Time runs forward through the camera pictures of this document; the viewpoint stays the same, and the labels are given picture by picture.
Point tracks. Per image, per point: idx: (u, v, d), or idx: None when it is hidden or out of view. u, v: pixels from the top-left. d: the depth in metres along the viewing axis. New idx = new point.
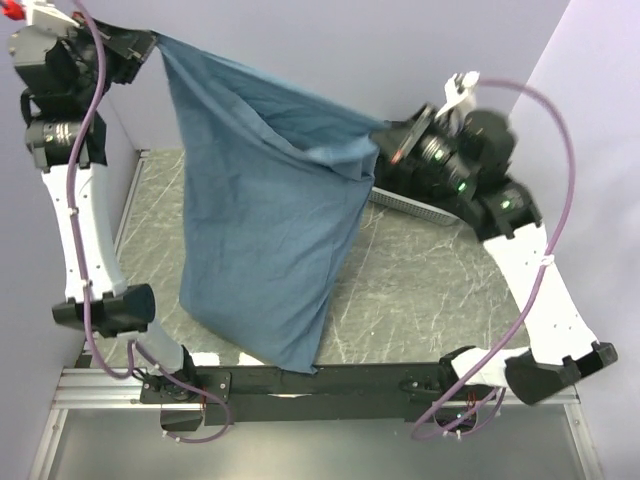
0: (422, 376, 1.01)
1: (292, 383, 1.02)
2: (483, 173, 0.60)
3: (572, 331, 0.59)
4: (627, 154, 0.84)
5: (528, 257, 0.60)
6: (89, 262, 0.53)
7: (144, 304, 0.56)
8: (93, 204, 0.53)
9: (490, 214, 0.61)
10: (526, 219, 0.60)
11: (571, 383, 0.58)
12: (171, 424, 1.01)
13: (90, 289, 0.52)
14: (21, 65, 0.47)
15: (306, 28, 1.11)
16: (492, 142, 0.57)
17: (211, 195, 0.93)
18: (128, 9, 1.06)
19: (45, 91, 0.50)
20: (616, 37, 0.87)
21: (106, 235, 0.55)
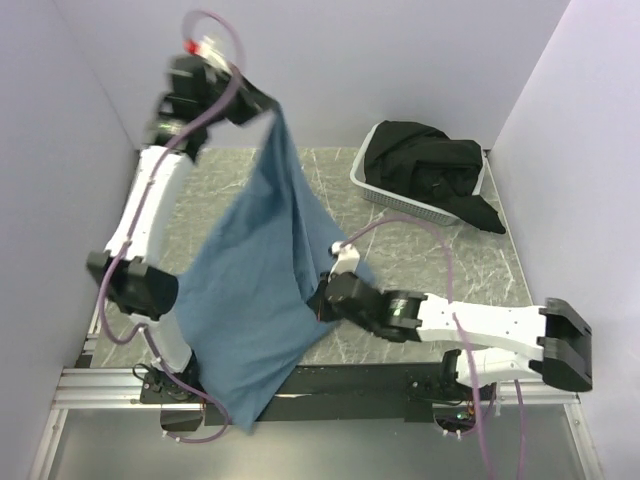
0: (422, 377, 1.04)
1: (291, 383, 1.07)
2: (371, 308, 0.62)
3: (521, 321, 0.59)
4: (628, 157, 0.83)
5: (445, 318, 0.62)
6: (138, 226, 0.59)
7: (161, 288, 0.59)
8: (168, 186, 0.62)
9: (404, 329, 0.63)
10: (418, 302, 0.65)
11: (560, 350, 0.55)
12: (172, 424, 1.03)
13: (126, 247, 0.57)
14: (173, 71, 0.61)
15: (304, 27, 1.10)
16: (353, 293, 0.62)
17: (231, 226, 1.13)
18: (125, 7, 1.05)
19: (180, 95, 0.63)
20: (619, 36, 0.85)
21: (164, 215, 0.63)
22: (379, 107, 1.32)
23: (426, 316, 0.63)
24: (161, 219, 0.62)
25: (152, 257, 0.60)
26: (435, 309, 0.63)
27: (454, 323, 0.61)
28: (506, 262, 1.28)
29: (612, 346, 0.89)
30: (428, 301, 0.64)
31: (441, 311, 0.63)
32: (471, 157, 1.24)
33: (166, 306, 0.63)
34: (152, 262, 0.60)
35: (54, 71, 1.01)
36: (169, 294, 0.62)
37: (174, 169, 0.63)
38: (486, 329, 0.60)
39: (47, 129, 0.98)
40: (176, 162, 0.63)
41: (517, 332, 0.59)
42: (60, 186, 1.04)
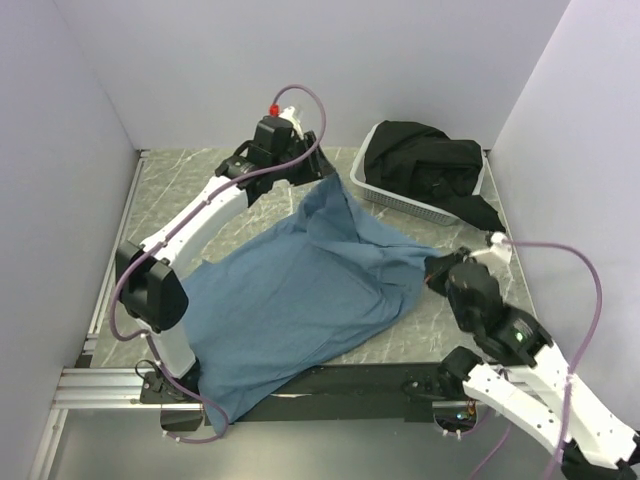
0: (422, 376, 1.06)
1: (292, 382, 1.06)
2: (491, 314, 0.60)
3: (613, 433, 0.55)
4: (629, 157, 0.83)
5: (553, 378, 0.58)
6: (178, 234, 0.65)
7: (168, 302, 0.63)
8: (217, 212, 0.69)
9: (510, 347, 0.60)
10: (538, 341, 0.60)
11: None
12: (171, 424, 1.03)
13: (160, 247, 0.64)
14: (261, 125, 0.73)
15: (301, 27, 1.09)
16: (479, 292, 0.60)
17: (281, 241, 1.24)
18: (121, 8, 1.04)
19: (261, 145, 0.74)
20: (620, 37, 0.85)
21: (206, 231, 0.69)
22: (379, 107, 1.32)
23: (541, 360, 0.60)
24: (201, 238, 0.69)
25: (179, 264, 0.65)
26: (553, 365, 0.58)
27: (563, 389, 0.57)
28: (507, 262, 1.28)
29: (613, 346, 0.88)
30: (552, 352, 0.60)
31: (558, 370, 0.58)
32: (471, 157, 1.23)
33: (165, 324, 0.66)
34: (176, 268, 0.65)
35: (54, 71, 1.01)
36: (173, 315, 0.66)
37: (228, 200, 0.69)
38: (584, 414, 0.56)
39: (47, 129, 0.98)
40: (233, 196, 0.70)
41: (602, 441, 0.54)
42: (60, 185, 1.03)
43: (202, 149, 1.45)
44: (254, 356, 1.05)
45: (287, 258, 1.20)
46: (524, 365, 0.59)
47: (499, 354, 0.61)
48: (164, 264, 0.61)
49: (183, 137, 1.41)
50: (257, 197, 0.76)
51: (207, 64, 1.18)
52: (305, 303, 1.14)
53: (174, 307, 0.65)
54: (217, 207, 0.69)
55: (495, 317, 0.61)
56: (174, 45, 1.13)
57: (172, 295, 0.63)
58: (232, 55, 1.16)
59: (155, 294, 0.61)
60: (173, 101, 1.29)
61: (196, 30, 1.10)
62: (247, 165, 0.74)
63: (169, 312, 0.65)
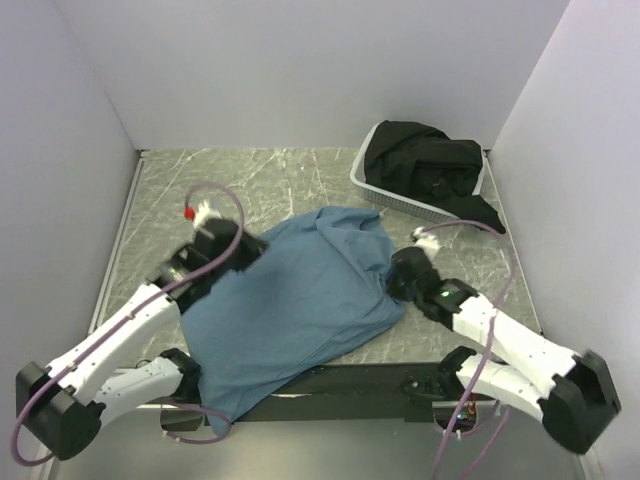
0: (422, 377, 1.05)
1: (292, 382, 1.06)
2: (423, 280, 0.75)
3: (548, 354, 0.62)
4: (629, 158, 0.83)
5: (480, 318, 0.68)
6: (90, 356, 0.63)
7: (72, 435, 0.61)
8: (143, 325, 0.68)
9: (440, 305, 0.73)
10: (465, 296, 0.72)
11: (570, 396, 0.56)
12: (172, 423, 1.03)
13: (67, 372, 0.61)
14: (201, 231, 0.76)
15: (302, 28, 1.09)
16: (410, 261, 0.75)
17: (283, 244, 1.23)
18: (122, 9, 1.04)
19: (196, 250, 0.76)
20: (619, 38, 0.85)
21: (126, 348, 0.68)
22: (379, 107, 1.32)
23: (467, 307, 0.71)
24: (116, 357, 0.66)
25: (88, 390, 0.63)
26: (478, 307, 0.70)
27: (487, 326, 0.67)
28: (506, 262, 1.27)
29: (613, 346, 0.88)
30: (479, 300, 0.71)
31: (483, 311, 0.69)
32: (471, 157, 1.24)
33: (67, 453, 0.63)
34: (84, 394, 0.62)
35: (54, 71, 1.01)
36: (77, 445, 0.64)
37: (154, 313, 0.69)
38: (514, 345, 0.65)
39: (47, 128, 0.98)
40: (161, 307, 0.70)
41: (539, 363, 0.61)
42: (60, 185, 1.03)
43: (202, 149, 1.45)
44: (254, 357, 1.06)
45: (293, 258, 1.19)
46: (450, 310, 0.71)
47: (437, 315, 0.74)
48: (67, 395, 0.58)
49: (183, 137, 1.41)
50: (190, 302, 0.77)
51: (208, 64, 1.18)
52: (309, 303, 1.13)
53: (81, 435, 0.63)
54: (141, 322, 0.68)
55: (428, 283, 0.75)
56: (175, 45, 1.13)
57: (76, 428, 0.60)
58: (232, 55, 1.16)
59: (54, 431, 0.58)
60: (173, 101, 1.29)
61: (197, 30, 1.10)
62: (183, 271, 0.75)
63: (73, 442, 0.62)
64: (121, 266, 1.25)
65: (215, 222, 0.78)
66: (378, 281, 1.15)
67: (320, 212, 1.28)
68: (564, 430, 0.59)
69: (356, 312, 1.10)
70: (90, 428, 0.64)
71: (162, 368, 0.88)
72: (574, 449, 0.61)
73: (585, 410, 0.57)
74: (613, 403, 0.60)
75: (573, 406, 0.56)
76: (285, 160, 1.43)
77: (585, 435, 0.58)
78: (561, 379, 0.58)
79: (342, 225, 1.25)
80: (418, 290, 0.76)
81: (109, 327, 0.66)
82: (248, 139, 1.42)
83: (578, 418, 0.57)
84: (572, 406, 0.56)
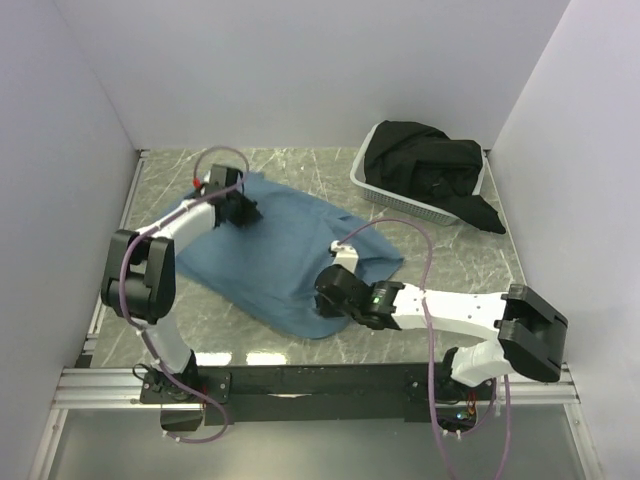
0: (422, 376, 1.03)
1: (291, 383, 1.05)
2: (352, 296, 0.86)
3: (482, 307, 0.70)
4: (628, 157, 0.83)
5: (416, 304, 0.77)
6: (168, 223, 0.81)
7: (166, 285, 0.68)
8: (197, 216, 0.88)
9: (378, 310, 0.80)
10: (392, 292, 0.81)
11: (509, 333, 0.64)
12: (171, 424, 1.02)
13: (156, 229, 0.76)
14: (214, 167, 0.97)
15: (303, 28, 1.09)
16: (334, 282, 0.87)
17: (296, 215, 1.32)
18: (122, 8, 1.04)
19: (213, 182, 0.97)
20: (618, 38, 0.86)
21: (181, 234, 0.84)
22: (379, 107, 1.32)
23: (400, 303, 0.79)
24: (182, 235, 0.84)
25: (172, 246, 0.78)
26: (410, 296, 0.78)
27: (421, 309, 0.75)
28: (506, 262, 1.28)
29: (613, 345, 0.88)
30: (409, 291, 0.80)
31: (414, 299, 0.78)
32: (471, 156, 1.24)
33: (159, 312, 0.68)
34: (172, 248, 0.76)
35: (54, 71, 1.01)
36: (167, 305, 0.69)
37: (203, 210, 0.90)
38: (451, 314, 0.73)
39: (46, 128, 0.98)
40: (207, 208, 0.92)
41: (479, 317, 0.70)
42: (60, 185, 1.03)
43: (202, 149, 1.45)
44: (205, 273, 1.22)
45: (291, 232, 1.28)
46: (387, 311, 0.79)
47: (380, 321, 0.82)
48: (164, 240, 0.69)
49: (182, 137, 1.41)
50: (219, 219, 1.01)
51: (208, 62, 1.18)
52: (269, 280, 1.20)
53: (169, 292, 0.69)
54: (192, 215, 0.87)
55: (359, 298, 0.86)
56: (175, 44, 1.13)
57: (168, 276, 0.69)
58: (233, 55, 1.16)
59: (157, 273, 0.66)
60: (173, 101, 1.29)
61: (196, 29, 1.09)
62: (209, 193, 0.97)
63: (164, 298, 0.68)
64: None
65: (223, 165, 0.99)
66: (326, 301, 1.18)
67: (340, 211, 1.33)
68: (531, 367, 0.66)
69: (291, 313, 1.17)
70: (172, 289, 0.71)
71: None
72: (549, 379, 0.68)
73: (533, 339, 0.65)
74: (554, 317, 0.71)
75: (522, 342, 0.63)
76: (285, 160, 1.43)
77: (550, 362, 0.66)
78: (502, 323, 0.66)
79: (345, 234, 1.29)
80: (354, 307, 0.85)
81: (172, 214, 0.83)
82: (248, 139, 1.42)
83: (535, 351, 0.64)
84: (522, 343, 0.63)
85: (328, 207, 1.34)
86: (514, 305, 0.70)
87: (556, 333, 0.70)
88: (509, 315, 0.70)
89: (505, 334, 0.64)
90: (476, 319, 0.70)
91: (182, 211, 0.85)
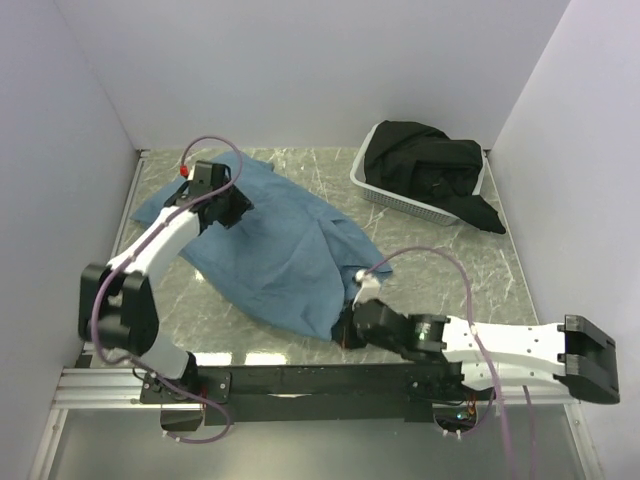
0: (422, 376, 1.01)
1: (292, 383, 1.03)
2: (398, 333, 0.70)
3: (541, 341, 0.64)
4: (628, 158, 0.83)
5: (468, 340, 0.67)
6: (143, 250, 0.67)
7: (143, 322, 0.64)
8: (177, 231, 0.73)
9: (424, 347, 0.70)
10: (440, 325, 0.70)
11: (574, 368, 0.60)
12: (171, 424, 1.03)
13: (129, 261, 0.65)
14: (199, 163, 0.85)
15: (303, 28, 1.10)
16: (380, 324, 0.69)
17: (295, 216, 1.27)
18: (122, 9, 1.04)
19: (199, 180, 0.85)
20: (618, 39, 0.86)
21: (165, 255, 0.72)
22: (379, 108, 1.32)
23: (448, 337, 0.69)
24: (163, 258, 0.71)
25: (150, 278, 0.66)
26: (459, 330, 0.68)
27: (476, 345, 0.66)
28: (506, 262, 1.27)
29: (613, 345, 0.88)
30: (456, 325, 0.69)
31: (464, 334, 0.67)
32: (471, 156, 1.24)
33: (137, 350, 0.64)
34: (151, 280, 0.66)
35: (54, 71, 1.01)
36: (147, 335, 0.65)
37: (182, 222, 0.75)
38: (506, 349, 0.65)
39: (46, 128, 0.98)
40: (186, 218, 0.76)
41: (539, 352, 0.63)
42: (60, 185, 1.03)
43: (202, 149, 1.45)
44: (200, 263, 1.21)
45: (287, 233, 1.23)
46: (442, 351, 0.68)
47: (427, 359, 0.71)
48: (137, 276, 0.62)
49: (182, 137, 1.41)
50: (204, 223, 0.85)
51: (208, 63, 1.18)
52: (257, 280, 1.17)
53: (145, 327, 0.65)
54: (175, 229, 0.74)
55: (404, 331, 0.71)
56: (175, 46, 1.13)
57: (144, 313, 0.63)
58: (234, 55, 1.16)
59: (131, 315, 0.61)
60: (173, 101, 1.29)
61: (197, 30, 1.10)
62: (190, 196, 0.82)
63: (140, 336, 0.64)
64: None
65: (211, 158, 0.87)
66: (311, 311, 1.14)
67: (339, 221, 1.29)
68: (588, 394, 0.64)
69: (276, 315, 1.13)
70: (149, 321, 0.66)
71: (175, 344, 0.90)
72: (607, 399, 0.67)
73: (594, 368, 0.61)
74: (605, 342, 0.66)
75: (589, 376, 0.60)
76: (285, 160, 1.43)
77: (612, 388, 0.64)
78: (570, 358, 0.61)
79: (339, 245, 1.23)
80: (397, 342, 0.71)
81: (149, 233, 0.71)
82: (248, 139, 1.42)
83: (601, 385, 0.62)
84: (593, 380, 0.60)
85: (328, 213, 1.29)
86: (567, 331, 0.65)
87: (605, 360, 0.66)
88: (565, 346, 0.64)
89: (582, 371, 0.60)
90: (538, 354, 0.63)
91: (159, 227, 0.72)
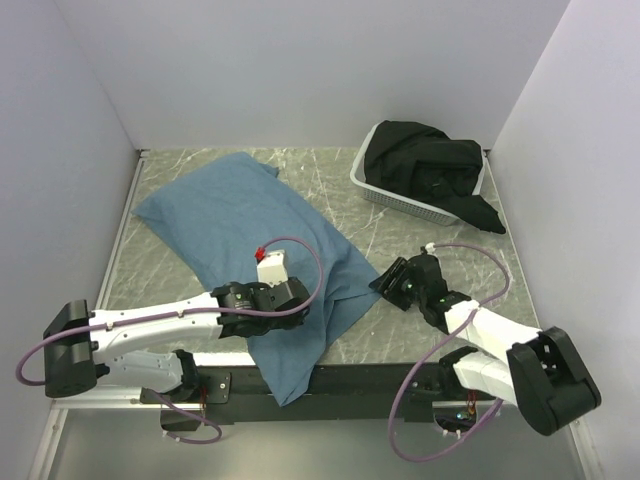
0: (422, 377, 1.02)
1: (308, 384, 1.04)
2: (429, 287, 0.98)
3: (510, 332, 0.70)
4: (628, 158, 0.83)
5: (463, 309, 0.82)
6: (126, 328, 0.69)
7: (71, 382, 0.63)
8: (182, 328, 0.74)
9: (439, 310, 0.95)
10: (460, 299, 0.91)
11: (523, 356, 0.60)
12: (171, 424, 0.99)
13: (101, 328, 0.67)
14: (286, 285, 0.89)
15: (303, 29, 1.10)
16: (425, 269, 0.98)
17: (293, 224, 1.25)
18: (122, 11, 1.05)
19: (271, 299, 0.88)
20: (618, 40, 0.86)
21: (152, 337, 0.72)
22: (379, 108, 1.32)
23: (457, 308, 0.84)
24: (147, 340, 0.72)
25: (108, 352, 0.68)
26: (466, 303, 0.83)
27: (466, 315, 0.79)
28: (506, 262, 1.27)
29: (614, 344, 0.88)
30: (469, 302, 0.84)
31: (467, 306, 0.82)
32: (471, 156, 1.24)
33: (53, 393, 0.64)
34: (101, 355, 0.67)
35: (54, 72, 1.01)
36: (69, 390, 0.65)
37: (200, 322, 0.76)
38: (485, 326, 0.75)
39: (46, 129, 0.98)
40: (208, 323, 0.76)
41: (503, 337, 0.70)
42: (60, 186, 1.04)
43: (202, 149, 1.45)
44: (196, 263, 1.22)
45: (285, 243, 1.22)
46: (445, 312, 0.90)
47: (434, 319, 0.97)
48: (87, 350, 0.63)
49: (182, 136, 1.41)
50: (231, 333, 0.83)
51: (208, 63, 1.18)
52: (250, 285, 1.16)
53: (76, 385, 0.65)
54: (183, 326, 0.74)
55: (432, 291, 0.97)
56: (174, 48, 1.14)
57: (76, 377, 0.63)
58: (234, 56, 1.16)
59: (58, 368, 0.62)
60: (173, 102, 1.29)
61: (197, 31, 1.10)
62: (244, 301, 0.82)
63: (64, 387, 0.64)
64: (120, 266, 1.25)
65: (298, 288, 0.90)
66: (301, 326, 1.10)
67: (339, 237, 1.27)
68: (528, 401, 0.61)
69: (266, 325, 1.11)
70: (87, 385, 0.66)
71: (171, 363, 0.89)
72: (545, 432, 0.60)
73: (544, 374, 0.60)
74: (583, 380, 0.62)
75: (527, 365, 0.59)
76: (285, 160, 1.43)
77: (551, 406, 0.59)
78: (518, 344, 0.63)
79: (338, 265, 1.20)
80: (425, 298, 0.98)
81: (159, 313, 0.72)
82: (248, 139, 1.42)
83: (539, 383, 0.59)
84: (527, 365, 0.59)
85: (327, 227, 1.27)
86: (546, 348, 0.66)
87: (581, 396, 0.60)
88: (536, 350, 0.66)
89: (512, 351, 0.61)
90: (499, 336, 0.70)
91: (170, 314, 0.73)
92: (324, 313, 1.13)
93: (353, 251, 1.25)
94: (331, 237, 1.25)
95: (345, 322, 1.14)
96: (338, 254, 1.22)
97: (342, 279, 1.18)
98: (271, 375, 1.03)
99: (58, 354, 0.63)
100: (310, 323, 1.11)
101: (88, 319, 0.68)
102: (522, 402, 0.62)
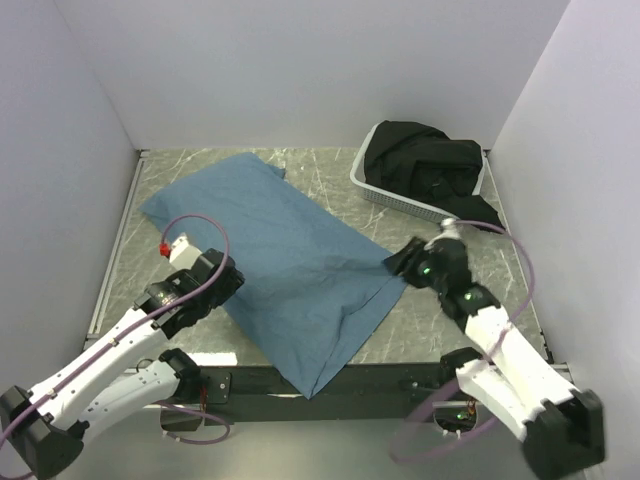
0: (422, 377, 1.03)
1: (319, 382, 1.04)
2: (452, 276, 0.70)
3: (545, 379, 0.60)
4: (629, 157, 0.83)
5: (496, 326, 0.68)
6: (70, 383, 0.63)
7: (53, 459, 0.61)
8: (124, 354, 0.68)
9: (461, 308, 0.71)
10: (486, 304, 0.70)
11: (551, 425, 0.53)
12: (172, 424, 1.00)
13: (47, 399, 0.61)
14: (200, 258, 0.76)
15: (302, 27, 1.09)
16: (449, 254, 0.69)
17: (302, 223, 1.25)
18: (121, 10, 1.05)
19: (193, 277, 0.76)
20: (618, 38, 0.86)
21: (103, 378, 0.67)
22: (379, 108, 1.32)
23: (483, 316, 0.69)
24: (98, 384, 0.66)
25: (68, 415, 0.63)
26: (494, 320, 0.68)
27: (497, 336, 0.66)
28: (506, 262, 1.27)
29: (614, 344, 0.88)
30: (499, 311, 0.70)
31: (497, 324, 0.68)
32: (470, 157, 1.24)
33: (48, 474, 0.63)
34: (62, 421, 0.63)
35: (53, 70, 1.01)
36: (62, 459, 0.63)
37: (139, 340, 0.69)
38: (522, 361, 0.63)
39: (46, 128, 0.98)
40: (147, 335, 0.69)
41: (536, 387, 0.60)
42: (59, 184, 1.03)
43: (202, 149, 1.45)
44: None
45: (294, 242, 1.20)
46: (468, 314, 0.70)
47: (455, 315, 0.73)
48: (44, 423, 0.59)
49: (182, 136, 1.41)
50: (177, 329, 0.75)
51: (208, 63, 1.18)
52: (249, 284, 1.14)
53: (63, 452, 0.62)
54: (123, 351, 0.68)
55: (453, 282, 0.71)
56: (174, 47, 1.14)
57: (55, 453, 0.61)
58: (233, 55, 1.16)
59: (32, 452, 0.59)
60: (172, 101, 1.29)
61: (196, 30, 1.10)
62: (169, 296, 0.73)
63: (56, 459, 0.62)
64: (120, 266, 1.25)
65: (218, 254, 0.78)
66: (312, 322, 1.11)
67: (351, 235, 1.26)
68: (539, 458, 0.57)
69: (276, 325, 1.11)
70: (76, 446, 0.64)
71: (157, 371, 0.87)
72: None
73: (565, 445, 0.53)
74: (604, 450, 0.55)
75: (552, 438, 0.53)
76: (285, 160, 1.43)
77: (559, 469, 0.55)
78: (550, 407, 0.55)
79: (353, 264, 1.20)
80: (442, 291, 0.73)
81: (93, 353, 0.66)
82: (249, 139, 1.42)
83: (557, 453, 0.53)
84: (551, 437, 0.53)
85: (338, 227, 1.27)
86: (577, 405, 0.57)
87: (593, 464, 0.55)
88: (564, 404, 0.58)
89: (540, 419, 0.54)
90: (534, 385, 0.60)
91: (104, 349, 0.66)
92: (342, 313, 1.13)
93: (370, 248, 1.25)
94: (342, 237, 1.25)
95: (364, 321, 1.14)
96: (351, 253, 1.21)
97: (354, 279, 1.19)
98: (290, 371, 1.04)
99: (24, 440, 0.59)
100: (327, 323, 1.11)
101: (27, 400, 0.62)
102: (531, 454, 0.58)
